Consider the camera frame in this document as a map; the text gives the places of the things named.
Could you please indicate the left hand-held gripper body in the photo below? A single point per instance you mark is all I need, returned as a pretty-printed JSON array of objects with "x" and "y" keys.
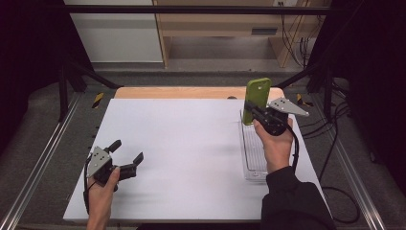
[{"x": 99, "y": 161}]

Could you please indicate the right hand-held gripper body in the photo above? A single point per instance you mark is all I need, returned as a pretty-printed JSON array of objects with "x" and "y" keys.
[{"x": 277, "y": 121}]

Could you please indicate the green phone case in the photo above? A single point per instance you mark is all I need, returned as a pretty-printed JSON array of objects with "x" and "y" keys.
[{"x": 257, "y": 92}]

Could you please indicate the clear plastic bin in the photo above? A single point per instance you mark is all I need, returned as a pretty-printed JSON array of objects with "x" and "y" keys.
[{"x": 253, "y": 153}]

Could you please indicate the person's right hand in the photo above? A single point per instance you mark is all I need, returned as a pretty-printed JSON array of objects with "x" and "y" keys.
[{"x": 276, "y": 150}]

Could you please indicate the person's left hand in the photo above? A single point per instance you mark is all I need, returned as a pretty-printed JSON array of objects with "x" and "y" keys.
[{"x": 102, "y": 191}]

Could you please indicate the white table mat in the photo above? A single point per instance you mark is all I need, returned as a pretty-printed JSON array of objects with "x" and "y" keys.
[{"x": 185, "y": 159}]

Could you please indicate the light wooden desk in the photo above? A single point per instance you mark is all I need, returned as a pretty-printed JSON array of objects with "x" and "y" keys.
[{"x": 217, "y": 22}]

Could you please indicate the black curtain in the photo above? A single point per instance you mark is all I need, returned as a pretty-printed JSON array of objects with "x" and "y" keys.
[
  {"x": 367, "y": 64},
  {"x": 28, "y": 64}
]

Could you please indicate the white power socket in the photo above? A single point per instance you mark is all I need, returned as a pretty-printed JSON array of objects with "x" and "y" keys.
[{"x": 285, "y": 3}]

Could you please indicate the white partition panel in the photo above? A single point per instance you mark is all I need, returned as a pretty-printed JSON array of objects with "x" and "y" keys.
[{"x": 118, "y": 35}]

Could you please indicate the aluminium floor rail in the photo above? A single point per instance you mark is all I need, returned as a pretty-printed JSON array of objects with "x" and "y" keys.
[
  {"x": 41, "y": 159},
  {"x": 351, "y": 166}
]

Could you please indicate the black frame strut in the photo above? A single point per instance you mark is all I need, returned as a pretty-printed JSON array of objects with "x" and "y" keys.
[
  {"x": 319, "y": 76},
  {"x": 79, "y": 76}
]

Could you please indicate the black horizontal frame bar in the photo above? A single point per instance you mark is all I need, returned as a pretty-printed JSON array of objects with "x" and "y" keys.
[{"x": 191, "y": 9}]

